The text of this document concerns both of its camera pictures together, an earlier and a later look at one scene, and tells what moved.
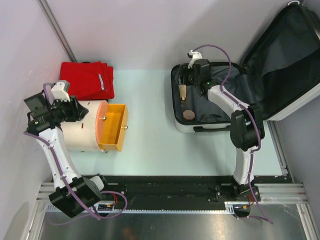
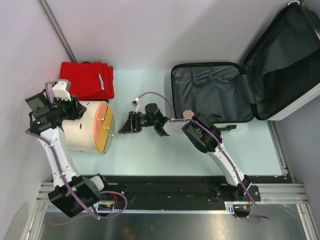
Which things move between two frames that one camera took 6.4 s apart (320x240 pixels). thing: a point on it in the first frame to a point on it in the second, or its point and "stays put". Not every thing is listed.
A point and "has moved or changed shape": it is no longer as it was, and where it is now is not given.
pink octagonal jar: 188,114 stays put
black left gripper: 78,111 stays put
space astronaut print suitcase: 281,74 stays put
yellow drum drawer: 115,135 has moved or changed shape
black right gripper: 184,71 to 127,128
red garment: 89,80 stays put
